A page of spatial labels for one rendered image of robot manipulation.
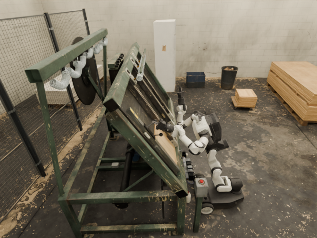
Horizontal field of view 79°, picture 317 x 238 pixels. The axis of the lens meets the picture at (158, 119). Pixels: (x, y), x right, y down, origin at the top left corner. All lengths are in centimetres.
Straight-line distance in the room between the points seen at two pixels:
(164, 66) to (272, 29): 370
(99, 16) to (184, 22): 294
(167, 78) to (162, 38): 118
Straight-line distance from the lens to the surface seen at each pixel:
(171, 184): 206
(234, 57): 757
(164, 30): 584
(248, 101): 543
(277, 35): 779
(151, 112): 227
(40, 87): 165
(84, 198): 237
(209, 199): 296
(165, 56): 596
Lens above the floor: 257
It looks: 32 degrees down
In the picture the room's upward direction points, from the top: 3 degrees counter-clockwise
